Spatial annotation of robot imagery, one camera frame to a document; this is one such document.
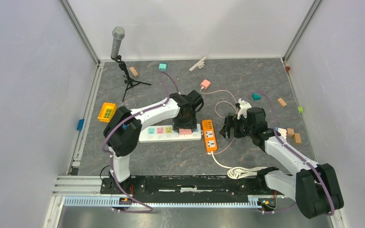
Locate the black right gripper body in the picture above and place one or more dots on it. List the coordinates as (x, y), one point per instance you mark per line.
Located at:
(241, 127)

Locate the blue clip on rail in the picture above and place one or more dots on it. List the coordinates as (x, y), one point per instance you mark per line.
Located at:
(80, 125)

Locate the grey microphone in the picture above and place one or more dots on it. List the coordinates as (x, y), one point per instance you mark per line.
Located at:
(118, 35)

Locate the wooden blocks pair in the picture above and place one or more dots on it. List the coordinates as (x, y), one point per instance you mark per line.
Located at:
(294, 135)

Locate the orange power strip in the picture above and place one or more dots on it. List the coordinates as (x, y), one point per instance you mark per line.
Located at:
(209, 136)

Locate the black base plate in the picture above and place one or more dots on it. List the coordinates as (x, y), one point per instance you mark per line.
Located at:
(194, 189)

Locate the teal triangle block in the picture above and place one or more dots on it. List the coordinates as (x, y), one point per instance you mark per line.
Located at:
(256, 97)

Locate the tan wooden block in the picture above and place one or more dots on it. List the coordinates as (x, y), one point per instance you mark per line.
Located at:
(134, 71)

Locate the teal cube block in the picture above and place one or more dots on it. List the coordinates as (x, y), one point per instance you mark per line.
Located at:
(162, 66)

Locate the small pink charger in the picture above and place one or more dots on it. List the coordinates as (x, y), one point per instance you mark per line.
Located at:
(205, 84)

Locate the white multicolour power strip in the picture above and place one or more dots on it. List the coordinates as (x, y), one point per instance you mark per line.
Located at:
(165, 133)

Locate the pink cube socket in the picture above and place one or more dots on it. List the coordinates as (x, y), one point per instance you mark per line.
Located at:
(185, 131)

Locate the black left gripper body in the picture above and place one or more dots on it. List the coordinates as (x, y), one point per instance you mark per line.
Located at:
(188, 122)

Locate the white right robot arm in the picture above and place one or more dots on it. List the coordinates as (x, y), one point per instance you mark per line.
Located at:
(312, 186)

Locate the white plastic bracket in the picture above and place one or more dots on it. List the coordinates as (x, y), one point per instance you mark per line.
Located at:
(199, 64)

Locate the yellow toy crate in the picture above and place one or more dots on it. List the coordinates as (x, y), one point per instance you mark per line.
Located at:
(107, 111)

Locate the black tripod mic stand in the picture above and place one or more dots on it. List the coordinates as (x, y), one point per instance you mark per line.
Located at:
(130, 83)

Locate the tan block right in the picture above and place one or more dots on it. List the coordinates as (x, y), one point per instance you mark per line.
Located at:
(281, 102)

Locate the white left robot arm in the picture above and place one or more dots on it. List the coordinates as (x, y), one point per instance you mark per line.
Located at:
(123, 131)

